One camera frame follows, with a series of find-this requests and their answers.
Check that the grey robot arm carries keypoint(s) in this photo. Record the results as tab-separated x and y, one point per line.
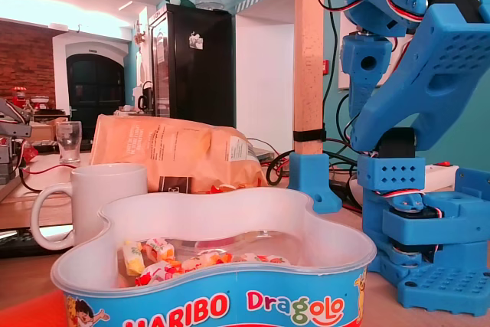
11	124

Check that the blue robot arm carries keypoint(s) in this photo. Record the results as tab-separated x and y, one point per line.
440	55

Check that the white power strip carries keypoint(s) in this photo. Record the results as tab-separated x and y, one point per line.
440	177

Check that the black fridge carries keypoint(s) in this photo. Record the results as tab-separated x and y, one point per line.
203	86

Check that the white fridge magnet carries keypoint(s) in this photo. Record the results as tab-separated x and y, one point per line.
196	40

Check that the glass dome cover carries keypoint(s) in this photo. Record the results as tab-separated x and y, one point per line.
208	1

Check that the white orange wrapped candy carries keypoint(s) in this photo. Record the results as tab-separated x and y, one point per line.
159	249
206	259
264	259

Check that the orange chips bag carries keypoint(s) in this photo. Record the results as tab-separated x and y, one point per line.
180	147

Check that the black coffee pot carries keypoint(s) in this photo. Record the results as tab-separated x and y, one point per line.
144	97

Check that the Haribo plastic candy tub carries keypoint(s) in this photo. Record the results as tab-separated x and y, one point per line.
214	300

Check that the dark arched door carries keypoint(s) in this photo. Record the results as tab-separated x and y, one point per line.
95	89

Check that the pink red wrapped candy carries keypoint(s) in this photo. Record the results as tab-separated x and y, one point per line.
157	273

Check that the white ceramic mug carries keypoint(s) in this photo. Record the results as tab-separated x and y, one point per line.
111	197

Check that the yellow wrapped candy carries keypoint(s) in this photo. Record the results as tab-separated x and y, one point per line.
133	258

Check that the empty drinking glass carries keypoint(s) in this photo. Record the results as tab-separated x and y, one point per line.
69	143

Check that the red kitchen appliance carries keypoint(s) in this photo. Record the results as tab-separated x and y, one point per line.
18	97

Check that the black smartphone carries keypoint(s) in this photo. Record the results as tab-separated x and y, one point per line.
19	244

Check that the red wall alarm box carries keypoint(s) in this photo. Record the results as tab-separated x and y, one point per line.
326	66

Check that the wooden camera post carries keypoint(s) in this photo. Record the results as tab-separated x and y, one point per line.
308	74

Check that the blue post base mount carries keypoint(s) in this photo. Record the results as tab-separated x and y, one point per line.
308	181

